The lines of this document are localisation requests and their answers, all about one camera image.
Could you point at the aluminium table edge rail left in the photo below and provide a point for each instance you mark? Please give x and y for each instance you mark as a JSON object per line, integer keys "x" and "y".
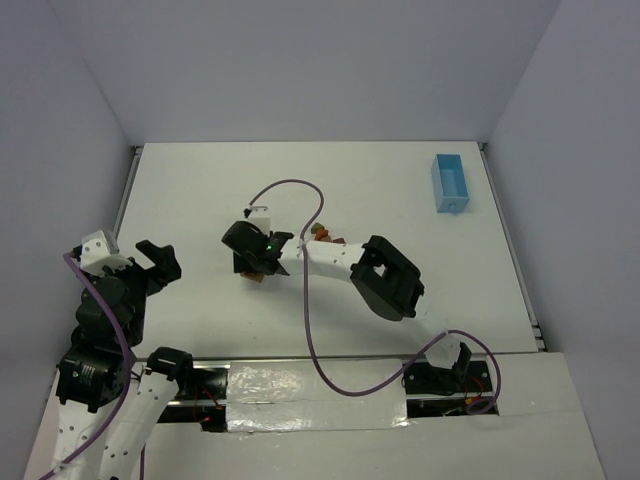
{"x": 130, "y": 179}

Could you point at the aluminium table edge rail right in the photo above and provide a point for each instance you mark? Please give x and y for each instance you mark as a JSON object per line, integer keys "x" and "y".
{"x": 535, "y": 325}

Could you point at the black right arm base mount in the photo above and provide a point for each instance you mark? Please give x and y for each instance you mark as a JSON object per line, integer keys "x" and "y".
{"x": 465, "y": 376}

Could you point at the blue plastic box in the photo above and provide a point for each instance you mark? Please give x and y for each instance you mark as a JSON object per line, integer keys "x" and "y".
{"x": 449, "y": 184}

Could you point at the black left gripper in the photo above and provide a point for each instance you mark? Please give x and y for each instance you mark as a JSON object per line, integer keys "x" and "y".
{"x": 151, "y": 267}

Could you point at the orange arch wood block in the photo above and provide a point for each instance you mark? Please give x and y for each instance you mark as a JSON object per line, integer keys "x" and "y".
{"x": 322, "y": 235}

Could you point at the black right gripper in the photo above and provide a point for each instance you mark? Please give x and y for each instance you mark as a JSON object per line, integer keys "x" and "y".
{"x": 242, "y": 257}

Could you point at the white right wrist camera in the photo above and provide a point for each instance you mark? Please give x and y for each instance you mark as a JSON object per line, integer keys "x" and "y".
{"x": 259, "y": 216}

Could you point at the aluminium table edge rail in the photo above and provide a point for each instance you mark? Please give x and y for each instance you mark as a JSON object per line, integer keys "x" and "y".
{"x": 130, "y": 179}
{"x": 535, "y": 325}

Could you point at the silver tape white foam board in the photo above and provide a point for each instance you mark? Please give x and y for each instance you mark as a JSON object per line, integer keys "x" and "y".
{"x": 290, "y": 396}

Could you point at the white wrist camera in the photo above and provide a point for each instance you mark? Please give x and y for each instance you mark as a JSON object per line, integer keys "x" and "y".
{"x": 259, "y": 216}
{"x": 100, "y": 254}

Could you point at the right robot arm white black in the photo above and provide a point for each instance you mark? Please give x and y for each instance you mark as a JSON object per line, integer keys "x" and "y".
{"x": 385, "y": 279}

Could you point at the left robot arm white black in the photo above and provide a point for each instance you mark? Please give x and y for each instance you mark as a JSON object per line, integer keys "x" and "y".
{"x": 107, "y": 411}

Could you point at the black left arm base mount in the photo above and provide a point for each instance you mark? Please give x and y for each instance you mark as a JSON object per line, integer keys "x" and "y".
{"x": 200, "y": 390}

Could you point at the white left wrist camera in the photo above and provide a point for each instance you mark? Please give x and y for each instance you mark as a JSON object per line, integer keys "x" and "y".
{"x": 100, "y": 254}

